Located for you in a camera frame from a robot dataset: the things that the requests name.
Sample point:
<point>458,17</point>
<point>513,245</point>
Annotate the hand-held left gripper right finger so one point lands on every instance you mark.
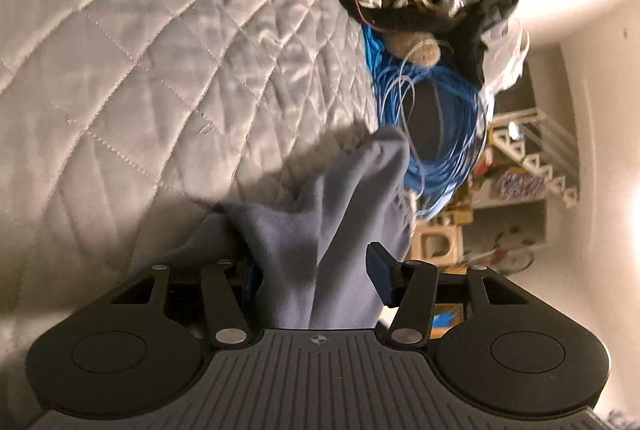
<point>380,275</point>

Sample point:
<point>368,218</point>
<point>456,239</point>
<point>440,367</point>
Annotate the small beige plush toy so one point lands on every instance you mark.
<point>415,47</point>

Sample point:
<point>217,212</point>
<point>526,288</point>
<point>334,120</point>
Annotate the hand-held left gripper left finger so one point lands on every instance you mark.
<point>248,285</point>

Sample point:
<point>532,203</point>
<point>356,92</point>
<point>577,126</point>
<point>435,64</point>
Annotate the grey fleece garment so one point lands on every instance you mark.
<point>325,235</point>

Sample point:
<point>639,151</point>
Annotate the black clothing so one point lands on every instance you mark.
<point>470,35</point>

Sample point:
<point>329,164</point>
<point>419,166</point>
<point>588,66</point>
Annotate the white quilted bedspread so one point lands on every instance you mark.
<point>150,85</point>

